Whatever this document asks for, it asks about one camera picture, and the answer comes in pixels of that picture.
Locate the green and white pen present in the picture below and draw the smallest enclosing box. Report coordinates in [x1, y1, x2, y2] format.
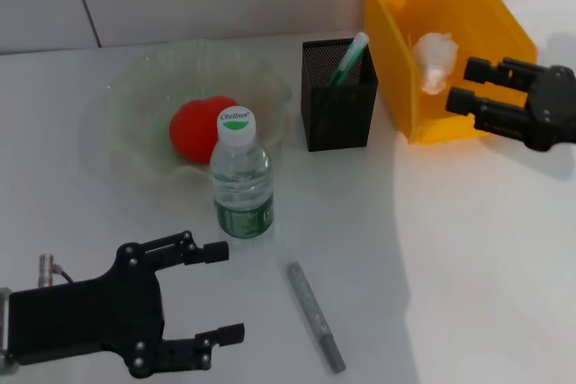
[330, 31, 370, 87]

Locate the grey marker pen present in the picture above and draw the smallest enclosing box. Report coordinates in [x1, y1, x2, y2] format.
[286, 260, 348, 374]

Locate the red-orange fruit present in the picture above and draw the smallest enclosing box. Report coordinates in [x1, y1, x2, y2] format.
[169, 95, 242, 165]

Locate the wavy clear glass fruit bowl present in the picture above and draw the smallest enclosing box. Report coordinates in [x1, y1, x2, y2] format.
[101, 40, 293, 178]

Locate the yellow plastic bin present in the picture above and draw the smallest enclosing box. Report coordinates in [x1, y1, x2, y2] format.
[359, 0, 539, 147]

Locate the clear water bottle green label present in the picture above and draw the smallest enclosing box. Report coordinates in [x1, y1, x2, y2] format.
[209, 106, 275, 241]

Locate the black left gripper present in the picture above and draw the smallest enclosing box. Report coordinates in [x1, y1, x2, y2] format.
[7, 230, 247, 380]

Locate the left gripper cable with plug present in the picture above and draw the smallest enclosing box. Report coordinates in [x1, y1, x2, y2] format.
[38, 254, 76, 289]

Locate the white paper ball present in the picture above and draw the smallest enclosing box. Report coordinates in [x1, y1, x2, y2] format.
[411, 31, 460, 96]

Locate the black mesh pen holder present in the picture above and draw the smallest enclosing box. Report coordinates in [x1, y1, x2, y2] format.
[300, 37, 379, 152]

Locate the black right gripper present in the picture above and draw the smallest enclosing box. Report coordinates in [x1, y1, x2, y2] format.
[445, 56, 576, 153]

